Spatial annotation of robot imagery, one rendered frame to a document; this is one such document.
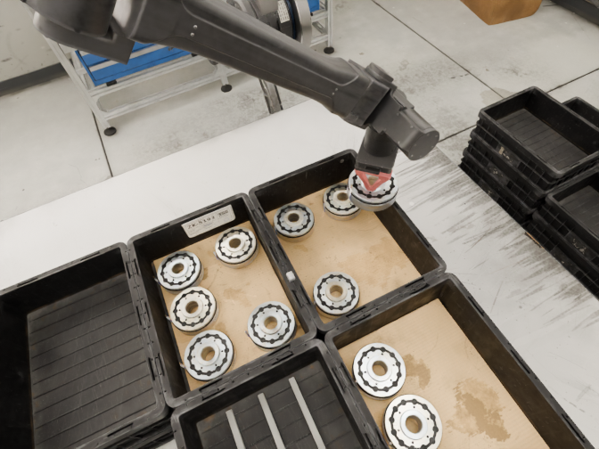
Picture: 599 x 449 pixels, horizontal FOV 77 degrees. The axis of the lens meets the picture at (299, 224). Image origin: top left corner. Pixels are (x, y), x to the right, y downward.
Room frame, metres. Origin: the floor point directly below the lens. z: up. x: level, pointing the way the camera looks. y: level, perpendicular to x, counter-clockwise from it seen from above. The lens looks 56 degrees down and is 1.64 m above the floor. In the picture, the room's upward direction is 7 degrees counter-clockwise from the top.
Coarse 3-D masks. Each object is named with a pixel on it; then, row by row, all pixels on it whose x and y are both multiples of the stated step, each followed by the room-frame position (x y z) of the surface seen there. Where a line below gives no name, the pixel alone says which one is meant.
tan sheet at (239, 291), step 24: (216, 240) 0.53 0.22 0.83; (216, 264) 0.46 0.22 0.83; (264, 264) 0.44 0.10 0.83; (216, 288) 0.39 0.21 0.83; (240, 288) 0.38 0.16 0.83; (264, 288) 0.38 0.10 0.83; (168, 312) 0.35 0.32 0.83; (192, 312) 0.34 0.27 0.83; (240, 312) 0.32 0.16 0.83; (192, 336) 0.28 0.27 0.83; (240, 336) 0.27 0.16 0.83; (240, 360) 0.22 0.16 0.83; (192, 384) 0.18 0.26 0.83
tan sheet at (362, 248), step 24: (360, 216) 0.54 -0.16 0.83; (312, 240) 0.49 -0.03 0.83; (336, 240) 0.48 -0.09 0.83; (360, 240) 0.47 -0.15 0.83; (384, 240) 0.46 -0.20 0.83; (312, 264) 0.42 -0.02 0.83; (336, 264) 0.41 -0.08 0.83; (360, 264) 0.41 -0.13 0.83; (384, 264) 0.40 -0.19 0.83; (408, 264) 0.39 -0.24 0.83; (312, 288) 0.36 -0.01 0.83; (360, 288) 0.35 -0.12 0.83; (384, 288) 0.34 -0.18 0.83
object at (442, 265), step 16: (320, 160) 0.66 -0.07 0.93; (288, 176) 0.62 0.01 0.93; (256, 208) 0.53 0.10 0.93; (400, 208) 0.48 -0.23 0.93; (272, 240) 0.44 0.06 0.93; (432, 256) 0.35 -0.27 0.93; (288, 272) 0.36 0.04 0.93; (432, 272) 0.32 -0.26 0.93; (304, 288) 0.32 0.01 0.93; (400, 288) 0.29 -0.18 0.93; (368, 304) 0.27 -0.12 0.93; (320, 320) 0.25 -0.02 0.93; (336, 320) 0.24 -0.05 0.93
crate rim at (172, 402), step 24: (240, 192) 0.59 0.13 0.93; (192, 216) 0.54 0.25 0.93; (264, 240) 0.45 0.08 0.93; (144, 288) 0.36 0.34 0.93; (288, 288) 0.32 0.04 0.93; (144, 312) 0.31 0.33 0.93; (312, 336) 0.22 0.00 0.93; (264, 360) 0.19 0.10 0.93; (168, 384) 0.16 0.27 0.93; (216, 384) 0.16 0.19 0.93
